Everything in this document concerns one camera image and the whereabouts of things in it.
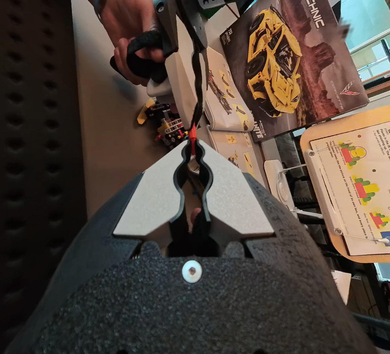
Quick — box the lego instruction booklet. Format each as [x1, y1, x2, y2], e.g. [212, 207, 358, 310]
[204, 46, 265, 187]

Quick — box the lego set box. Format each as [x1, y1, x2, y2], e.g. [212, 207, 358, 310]
[219, 0, 370, 143]

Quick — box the red lego axle pin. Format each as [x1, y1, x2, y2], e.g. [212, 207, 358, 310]
[188, 124, 198, 159]

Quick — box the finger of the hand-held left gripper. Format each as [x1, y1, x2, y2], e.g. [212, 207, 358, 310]
[199, 46, 211, 103]
[165, 15, 204, 130]

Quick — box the lego car chassis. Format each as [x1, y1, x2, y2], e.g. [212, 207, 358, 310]
[136, 98, 211, 205]

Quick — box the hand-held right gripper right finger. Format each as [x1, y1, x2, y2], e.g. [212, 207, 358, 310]
[195, 139, 275, 237]

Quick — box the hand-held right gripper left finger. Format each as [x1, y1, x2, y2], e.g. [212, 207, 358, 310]
[113, 140, 193, 237]

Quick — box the illustrated instruction sheet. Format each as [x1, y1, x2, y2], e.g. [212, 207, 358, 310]
[310, 121, 390, 256]

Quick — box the person's left hand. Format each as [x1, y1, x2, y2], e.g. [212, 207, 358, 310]
[100, 0, 167, 86]

